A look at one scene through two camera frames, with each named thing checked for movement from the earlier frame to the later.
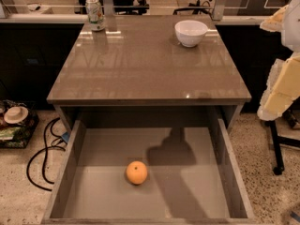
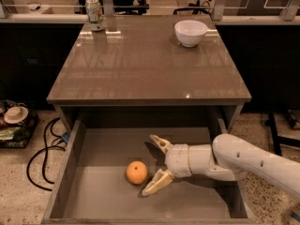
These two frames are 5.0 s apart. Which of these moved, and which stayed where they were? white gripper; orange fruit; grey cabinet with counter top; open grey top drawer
Moved: white gripper
Stayed: orange fruit; grey cabinet with counter top; open grey top drawer
